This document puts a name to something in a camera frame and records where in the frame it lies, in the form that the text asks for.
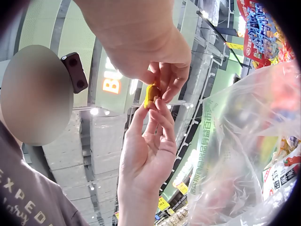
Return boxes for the person's left hand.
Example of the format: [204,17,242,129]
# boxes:
[118,98,177,205]

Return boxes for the small yellow snack piece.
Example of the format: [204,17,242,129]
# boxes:
[143,81,162,110]

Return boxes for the clear plastic bag green print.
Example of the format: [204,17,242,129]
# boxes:
[187,59,301,226]

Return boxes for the orange illuminated sign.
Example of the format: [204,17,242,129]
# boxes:
[102,56,123,94]

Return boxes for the person's right thumb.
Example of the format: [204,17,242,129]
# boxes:
[135,70,157,85]

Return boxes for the person's left fingers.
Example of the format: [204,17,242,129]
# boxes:
[142,111,166,152]

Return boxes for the full shop shelf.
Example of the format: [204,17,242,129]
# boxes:
[236,0,301,209]

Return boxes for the person's right hand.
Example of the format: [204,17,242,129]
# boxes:
[72,0,192,103]

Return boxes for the person's right fingers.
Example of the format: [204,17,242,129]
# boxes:
[150,61,191,103]

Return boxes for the yellow hanging price sign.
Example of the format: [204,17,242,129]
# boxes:
[158,197,171,210]
[176,182,189,196]

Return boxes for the person's body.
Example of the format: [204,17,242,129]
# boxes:
[0,120,91,226]

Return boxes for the person's left thumb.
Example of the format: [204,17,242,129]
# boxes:
[124,104,151,141]

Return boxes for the person's left index finger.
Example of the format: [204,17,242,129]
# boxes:
[154,98,176,151]

